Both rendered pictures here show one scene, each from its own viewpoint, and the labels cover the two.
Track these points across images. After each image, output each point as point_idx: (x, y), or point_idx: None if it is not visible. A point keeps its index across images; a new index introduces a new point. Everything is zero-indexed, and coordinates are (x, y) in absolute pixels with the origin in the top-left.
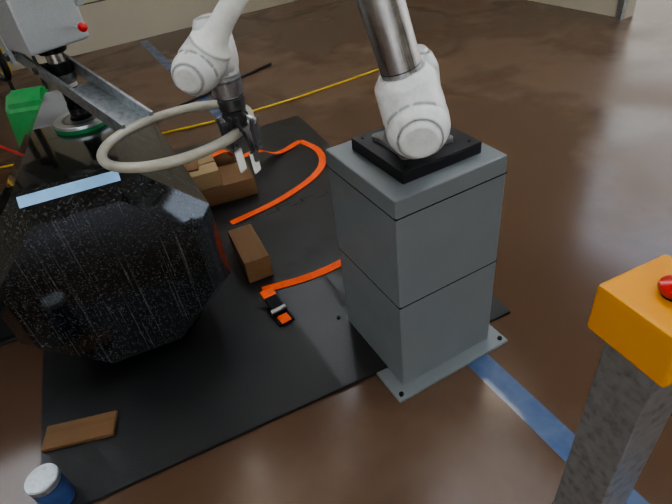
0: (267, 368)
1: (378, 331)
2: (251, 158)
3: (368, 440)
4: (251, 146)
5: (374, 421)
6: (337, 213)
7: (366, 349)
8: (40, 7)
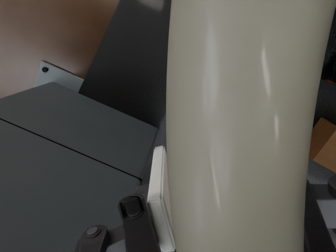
0: None
1: (74, 109)
2: (153, 181)
3: (40, 3)
4: (128, 237)
5: (50, 26)
6: (105, 216)
7: (112, 101)
8: None
